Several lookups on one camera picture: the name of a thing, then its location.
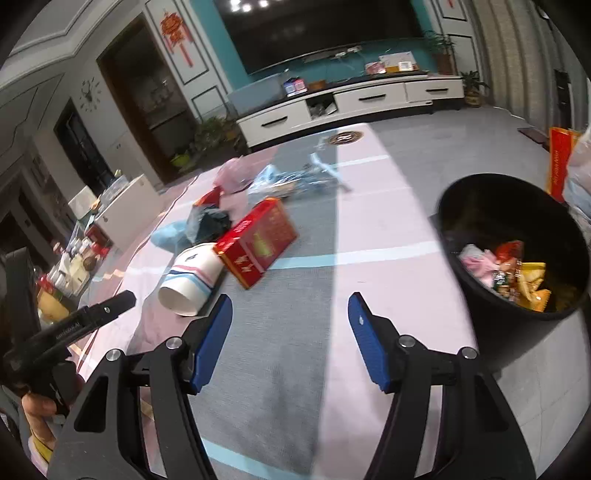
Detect black round trash bin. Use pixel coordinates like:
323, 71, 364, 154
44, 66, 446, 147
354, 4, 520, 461
435, 172, 590, 322

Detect person left hand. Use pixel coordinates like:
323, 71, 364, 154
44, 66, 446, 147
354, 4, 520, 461
21, 393, 57, 450

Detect white paper cup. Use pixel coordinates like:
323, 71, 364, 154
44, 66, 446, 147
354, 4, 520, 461
157, 243, 224, 317

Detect red cardboard box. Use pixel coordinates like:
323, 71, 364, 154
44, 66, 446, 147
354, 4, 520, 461
213, 197, 297, 289

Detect pink grey floor mat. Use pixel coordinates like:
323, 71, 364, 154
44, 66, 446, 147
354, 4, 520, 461
75, 121, 479, 480

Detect pink crumpled wrapper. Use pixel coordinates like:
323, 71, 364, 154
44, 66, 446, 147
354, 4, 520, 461
459, 244, 500, 289

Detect white low side table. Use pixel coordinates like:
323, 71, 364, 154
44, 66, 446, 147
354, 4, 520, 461
94, 175, 162, 251

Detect yellow snack bag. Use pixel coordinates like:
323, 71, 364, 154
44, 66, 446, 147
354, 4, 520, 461
516, 262, 552, 313

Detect blue silver foil wrapper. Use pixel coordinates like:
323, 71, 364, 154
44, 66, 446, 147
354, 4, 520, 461
246, 153, 352, 206

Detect green plants left of cabinet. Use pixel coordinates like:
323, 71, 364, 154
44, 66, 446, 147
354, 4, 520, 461
170, 117, 249, 172

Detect round brown floor drain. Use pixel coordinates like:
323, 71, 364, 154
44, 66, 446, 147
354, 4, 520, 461
327, 131, 363, 146

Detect white tv cabinet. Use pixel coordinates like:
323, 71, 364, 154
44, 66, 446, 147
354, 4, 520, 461
238, 74, 464, 148

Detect blue red box on cabinet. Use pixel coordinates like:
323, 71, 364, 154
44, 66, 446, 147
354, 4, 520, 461
283, 77, 308, 97

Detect red gift bag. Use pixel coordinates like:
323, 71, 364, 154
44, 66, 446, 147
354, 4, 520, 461
546, 126, 581, 203

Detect potted plant by cabinet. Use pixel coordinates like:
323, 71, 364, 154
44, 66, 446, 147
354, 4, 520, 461
460, 70, 490, 108

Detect white boxes on cabinet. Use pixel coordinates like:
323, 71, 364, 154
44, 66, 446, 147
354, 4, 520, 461
365, 51, 419, 75

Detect potted plant on cabinet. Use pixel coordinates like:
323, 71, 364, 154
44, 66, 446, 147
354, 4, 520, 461
424, 30, 456, 75

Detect red chinese knot decoration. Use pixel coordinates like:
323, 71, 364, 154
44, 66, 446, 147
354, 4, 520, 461
160, 11, 193, 68

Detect large black television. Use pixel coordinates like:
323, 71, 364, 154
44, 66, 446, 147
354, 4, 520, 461
214, 0, 423, 73

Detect wall clock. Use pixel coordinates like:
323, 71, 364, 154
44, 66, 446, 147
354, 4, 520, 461
79, 77, 102, 112

